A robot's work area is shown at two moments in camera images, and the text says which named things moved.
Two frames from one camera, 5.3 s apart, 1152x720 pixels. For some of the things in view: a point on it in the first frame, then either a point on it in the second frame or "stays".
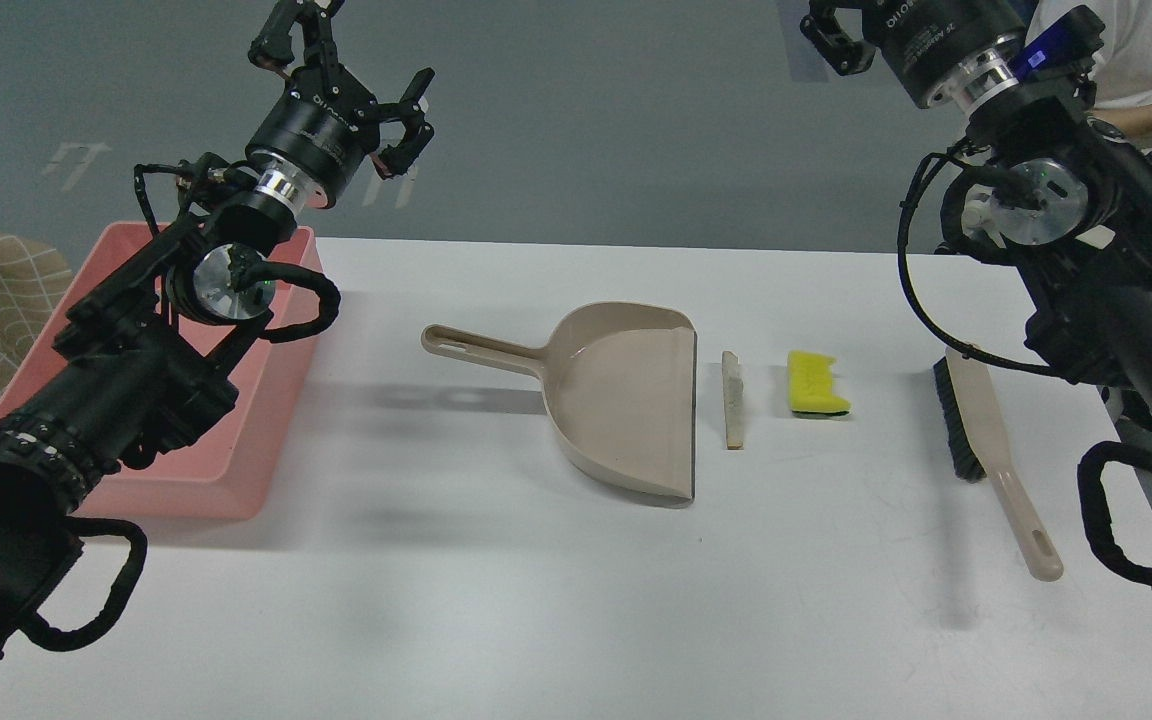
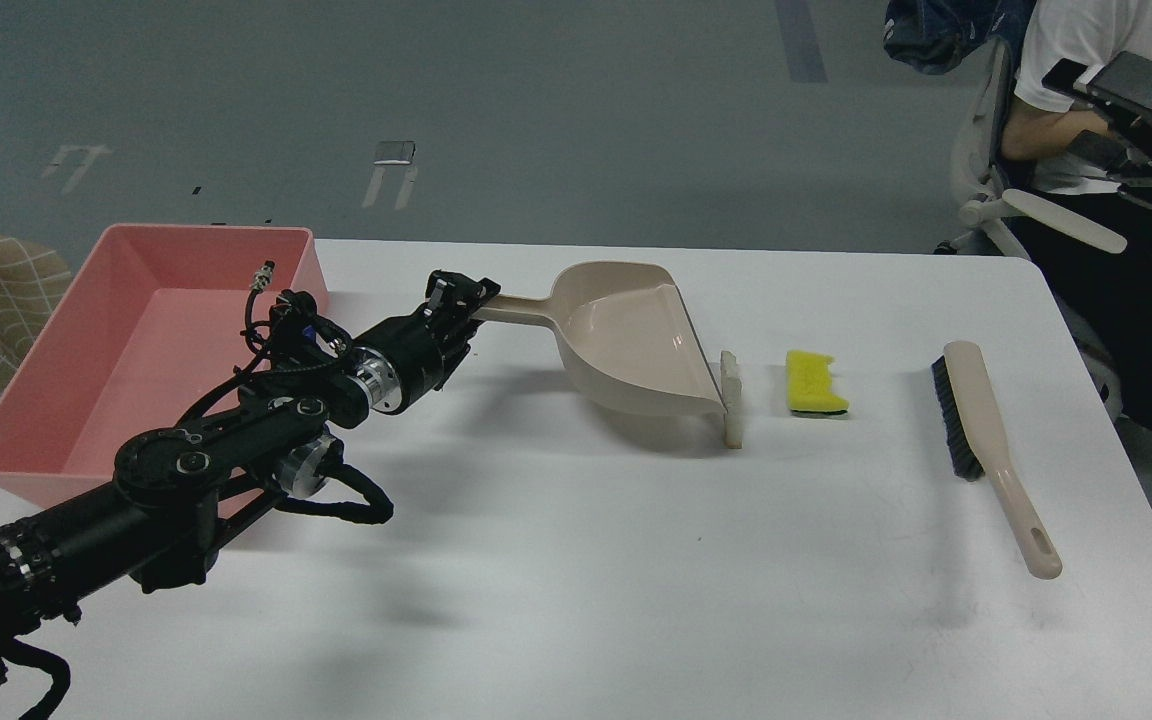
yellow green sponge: [811, 386] stays
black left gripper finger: [393, 160] -> [457, 350]
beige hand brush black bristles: [979, 450] stays
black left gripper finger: [272, 48] -> [458, 294]
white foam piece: [733, 401] stays
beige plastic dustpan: [619, 385] -> [627, 334]
